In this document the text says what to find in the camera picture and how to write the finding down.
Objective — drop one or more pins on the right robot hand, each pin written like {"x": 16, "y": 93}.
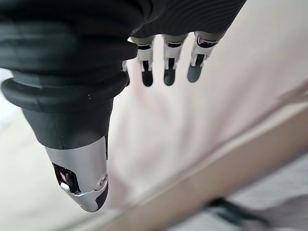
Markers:
{"x": 72, "y": 60}

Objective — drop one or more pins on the pale pink bed sheet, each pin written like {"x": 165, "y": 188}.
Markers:
{"x": 192, "y": 120}

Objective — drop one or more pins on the black bed leg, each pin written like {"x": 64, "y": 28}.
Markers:
{"x": 231, "y": 210}

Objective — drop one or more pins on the light grey patterned rug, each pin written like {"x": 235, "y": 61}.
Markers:
{"x": 274, "y": 190}

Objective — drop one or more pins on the beige bed frame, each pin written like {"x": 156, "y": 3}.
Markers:
{"x": 197, "y": 178}

